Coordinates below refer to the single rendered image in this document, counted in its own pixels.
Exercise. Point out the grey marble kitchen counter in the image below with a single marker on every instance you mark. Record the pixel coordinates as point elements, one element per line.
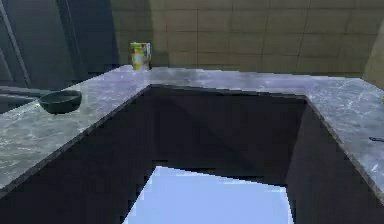
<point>206,80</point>

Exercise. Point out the green and yellow box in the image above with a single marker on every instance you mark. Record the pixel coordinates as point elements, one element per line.
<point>140,56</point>

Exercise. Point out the black frying pan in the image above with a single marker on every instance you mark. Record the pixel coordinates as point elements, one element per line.
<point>61,101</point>

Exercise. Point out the dark fridge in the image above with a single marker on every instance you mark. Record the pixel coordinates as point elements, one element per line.
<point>43,40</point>

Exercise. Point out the small dark utensil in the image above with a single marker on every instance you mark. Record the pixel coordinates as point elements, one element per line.
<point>377,139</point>

